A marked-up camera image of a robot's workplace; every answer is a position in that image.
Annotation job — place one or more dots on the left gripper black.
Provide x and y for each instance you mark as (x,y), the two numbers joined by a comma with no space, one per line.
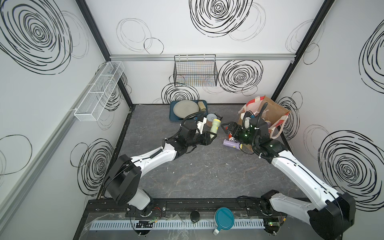
(205,136)

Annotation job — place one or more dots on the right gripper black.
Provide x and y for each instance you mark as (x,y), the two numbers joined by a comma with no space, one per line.
(227,131)

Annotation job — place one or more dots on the red white flashlight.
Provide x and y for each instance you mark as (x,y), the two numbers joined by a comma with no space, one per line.
(231,138)

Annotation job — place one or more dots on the light green flashlight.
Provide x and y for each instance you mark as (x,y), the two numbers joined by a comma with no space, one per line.
(214,128)

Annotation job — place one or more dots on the purple flashlight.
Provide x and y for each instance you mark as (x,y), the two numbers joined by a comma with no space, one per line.
(233,144)

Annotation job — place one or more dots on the brown jute tote bag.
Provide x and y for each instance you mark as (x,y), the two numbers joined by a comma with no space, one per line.
(274,113)

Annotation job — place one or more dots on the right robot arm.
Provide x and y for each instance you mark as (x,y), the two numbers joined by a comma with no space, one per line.
(328,212)

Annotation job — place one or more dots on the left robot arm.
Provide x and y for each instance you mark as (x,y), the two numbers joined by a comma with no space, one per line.
(123,178)

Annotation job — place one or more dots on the small orange can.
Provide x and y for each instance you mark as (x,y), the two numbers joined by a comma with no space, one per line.
(210,119)

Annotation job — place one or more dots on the grey round plate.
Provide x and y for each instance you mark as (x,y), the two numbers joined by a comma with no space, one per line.
(185,108)

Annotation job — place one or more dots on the dark teal tray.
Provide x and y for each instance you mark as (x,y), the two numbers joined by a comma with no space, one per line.
(173,117)

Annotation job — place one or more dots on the black round knob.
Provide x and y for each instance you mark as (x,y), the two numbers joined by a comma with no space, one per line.
(195,216)

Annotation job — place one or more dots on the teal round lid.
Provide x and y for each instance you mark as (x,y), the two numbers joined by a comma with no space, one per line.
(224,219)

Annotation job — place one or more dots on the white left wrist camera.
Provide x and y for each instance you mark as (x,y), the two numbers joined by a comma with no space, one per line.
(200,124)

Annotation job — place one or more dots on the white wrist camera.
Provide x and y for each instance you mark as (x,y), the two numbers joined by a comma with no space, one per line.
(200,124)
(246,123)

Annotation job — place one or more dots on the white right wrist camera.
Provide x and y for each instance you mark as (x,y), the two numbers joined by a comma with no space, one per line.
(246,123)

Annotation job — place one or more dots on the black wire wall basket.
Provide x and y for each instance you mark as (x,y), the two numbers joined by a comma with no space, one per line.
(195,70)

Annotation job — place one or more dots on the white slotted cable duct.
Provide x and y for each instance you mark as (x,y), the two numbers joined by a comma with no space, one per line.
(109,225)

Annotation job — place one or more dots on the white wire wall shelf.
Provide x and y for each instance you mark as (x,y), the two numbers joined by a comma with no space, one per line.
(97,97)

